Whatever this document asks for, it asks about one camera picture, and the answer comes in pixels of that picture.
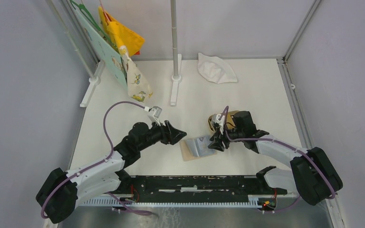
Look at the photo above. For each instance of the teal printed hanging cloth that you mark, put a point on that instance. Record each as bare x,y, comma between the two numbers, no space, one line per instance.
101,43

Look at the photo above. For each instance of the yellow hanging cloth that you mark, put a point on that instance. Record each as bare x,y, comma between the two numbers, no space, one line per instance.
124,40

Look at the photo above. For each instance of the grey vertical pole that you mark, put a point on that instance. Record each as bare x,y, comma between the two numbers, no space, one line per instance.
174,40

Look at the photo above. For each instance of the white printed hanging cloth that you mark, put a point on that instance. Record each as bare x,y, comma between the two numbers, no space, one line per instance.
138,87

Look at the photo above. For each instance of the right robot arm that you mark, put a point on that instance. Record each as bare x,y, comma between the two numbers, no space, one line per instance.
310,172

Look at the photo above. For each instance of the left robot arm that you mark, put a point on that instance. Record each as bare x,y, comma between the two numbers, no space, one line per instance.
63,191

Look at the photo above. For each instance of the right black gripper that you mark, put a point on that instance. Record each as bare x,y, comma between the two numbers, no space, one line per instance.
216,145

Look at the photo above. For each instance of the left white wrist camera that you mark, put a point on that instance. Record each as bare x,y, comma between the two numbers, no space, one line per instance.
153,114

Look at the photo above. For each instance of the white left rack foot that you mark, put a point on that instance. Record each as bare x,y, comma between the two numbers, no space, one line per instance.
93,83

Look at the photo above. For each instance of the beige oval tray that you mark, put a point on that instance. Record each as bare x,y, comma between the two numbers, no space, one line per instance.
229,121

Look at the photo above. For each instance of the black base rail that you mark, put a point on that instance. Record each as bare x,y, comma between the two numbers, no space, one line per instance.
195,189

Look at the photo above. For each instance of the white pole base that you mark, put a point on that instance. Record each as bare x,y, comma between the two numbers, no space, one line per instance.
175,85

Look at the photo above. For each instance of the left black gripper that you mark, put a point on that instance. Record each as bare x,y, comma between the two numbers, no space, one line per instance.
171,135

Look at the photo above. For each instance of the white crumpled cloth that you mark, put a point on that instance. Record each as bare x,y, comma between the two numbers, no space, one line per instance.
215,69

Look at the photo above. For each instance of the beige card holder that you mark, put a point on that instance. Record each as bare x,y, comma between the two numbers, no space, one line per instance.
196,148

